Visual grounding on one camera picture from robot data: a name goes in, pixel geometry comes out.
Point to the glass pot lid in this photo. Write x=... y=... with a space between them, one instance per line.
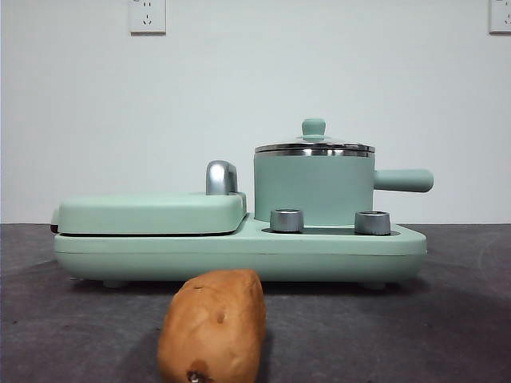
x=314 y=127

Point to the brown potato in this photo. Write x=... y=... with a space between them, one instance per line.
x=215 y=327

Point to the silver control dial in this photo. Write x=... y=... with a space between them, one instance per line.
x=286 y=221
x=372 y=223

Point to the mint green breakfast machine base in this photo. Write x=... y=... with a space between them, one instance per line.
x=239 y=259

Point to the white wall socket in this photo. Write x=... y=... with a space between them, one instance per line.
x=147 y=18
x=501 y=16

